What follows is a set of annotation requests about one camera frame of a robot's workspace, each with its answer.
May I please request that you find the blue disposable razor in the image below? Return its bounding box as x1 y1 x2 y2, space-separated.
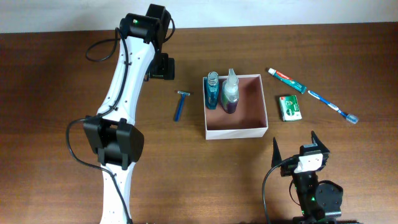
174 90 192 122

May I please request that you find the green Colgate toothpaste tube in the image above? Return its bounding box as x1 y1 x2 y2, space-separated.
267 68 307 94

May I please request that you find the teal Listerine mouthwash bottle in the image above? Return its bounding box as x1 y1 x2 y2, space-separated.
206 72 219 110

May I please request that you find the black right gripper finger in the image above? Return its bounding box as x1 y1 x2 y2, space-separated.
311 131 329 153
271 138 282 167

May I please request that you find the pink open cardboard box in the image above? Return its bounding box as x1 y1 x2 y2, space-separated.
204 74 269 140

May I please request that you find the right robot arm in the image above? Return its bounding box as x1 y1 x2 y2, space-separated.
271 131 343 223

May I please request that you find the blue white toothbrush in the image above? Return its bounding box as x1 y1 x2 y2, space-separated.
307 90 359 124

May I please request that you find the green Dettol soap box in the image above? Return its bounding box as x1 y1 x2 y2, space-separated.
279 95 302 122

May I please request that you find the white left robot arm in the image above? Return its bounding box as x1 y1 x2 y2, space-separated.
83 4 175 223

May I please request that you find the purple foaming soap pump bottle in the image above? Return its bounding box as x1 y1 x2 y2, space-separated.
221 68 239 114

